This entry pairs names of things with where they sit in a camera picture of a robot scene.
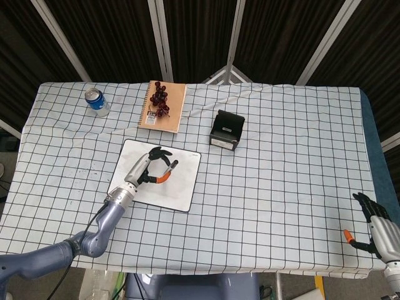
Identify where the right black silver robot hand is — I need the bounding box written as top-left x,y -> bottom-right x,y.
342,192 -> 400,264

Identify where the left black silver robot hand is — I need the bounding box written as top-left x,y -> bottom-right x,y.
124,146 -> 174,189

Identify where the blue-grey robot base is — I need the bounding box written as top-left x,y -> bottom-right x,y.
124,272 -> 261,300

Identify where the white dry-erase board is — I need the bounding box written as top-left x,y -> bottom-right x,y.
106,139 -> 203,214

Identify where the brown spiral notebook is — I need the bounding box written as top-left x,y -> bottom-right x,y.
137,80 -> 188,134

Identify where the dark red grape bunch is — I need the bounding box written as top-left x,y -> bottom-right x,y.
149,81 -> 171,119

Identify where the blue soda can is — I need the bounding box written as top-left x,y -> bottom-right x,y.
84,87 -> 111,118

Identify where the white paper sheet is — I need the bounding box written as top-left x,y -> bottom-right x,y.
299,287 -> 326,300

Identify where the open black box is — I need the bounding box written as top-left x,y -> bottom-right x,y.
209,109 -> 246,153

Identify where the metal table leg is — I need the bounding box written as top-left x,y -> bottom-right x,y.
274,272 -> 284,300

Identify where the blue checked tablecloth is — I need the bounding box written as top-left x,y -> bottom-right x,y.
0,81 -> 386,279

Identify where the white triangular screen foot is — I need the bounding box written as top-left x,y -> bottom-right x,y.
201,64 -> 254,84

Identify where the white screen frame post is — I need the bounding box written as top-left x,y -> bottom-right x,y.
30,0 -> 93,83
147,0 -> 174,84
224,0 -> 246,68
295,0 -> 354,86

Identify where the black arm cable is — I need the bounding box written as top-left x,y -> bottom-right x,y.
61,195 -> 112,300

